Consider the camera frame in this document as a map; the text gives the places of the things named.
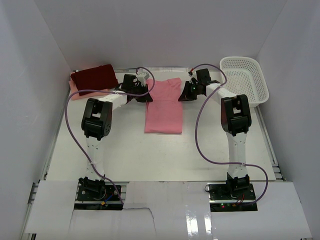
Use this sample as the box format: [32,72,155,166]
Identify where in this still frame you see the dark red folded t-shirt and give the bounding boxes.
[70,64,119,90]

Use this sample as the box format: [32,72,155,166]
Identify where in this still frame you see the peach folded t-shirt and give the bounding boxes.
[68,79,111,101]

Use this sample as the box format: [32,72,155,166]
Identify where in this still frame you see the white front cover board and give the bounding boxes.
[25,181,312,240]

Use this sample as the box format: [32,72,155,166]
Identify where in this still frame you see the white perforated plastic basket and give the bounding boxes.
[219,56,269,108]

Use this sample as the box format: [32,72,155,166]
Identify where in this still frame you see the pink t-shirt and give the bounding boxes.
[144,78,183,135]

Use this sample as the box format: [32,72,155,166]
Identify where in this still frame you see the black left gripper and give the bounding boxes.
[131,83,153,103]

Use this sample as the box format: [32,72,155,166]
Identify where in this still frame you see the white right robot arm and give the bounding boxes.
[178,68,252,200]

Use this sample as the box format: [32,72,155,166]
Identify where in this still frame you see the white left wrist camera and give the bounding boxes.
[136,72,150,86]

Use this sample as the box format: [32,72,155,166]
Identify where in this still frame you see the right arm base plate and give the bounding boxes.
[204,183,258,213]

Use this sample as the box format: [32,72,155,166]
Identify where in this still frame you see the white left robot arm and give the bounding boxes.
[81,72,153,180]

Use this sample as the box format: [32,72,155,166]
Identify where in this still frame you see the white paper sheet at wall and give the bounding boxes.
[148,67,188,73]

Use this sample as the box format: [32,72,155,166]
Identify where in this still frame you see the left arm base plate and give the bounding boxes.
[74,184,123,211]

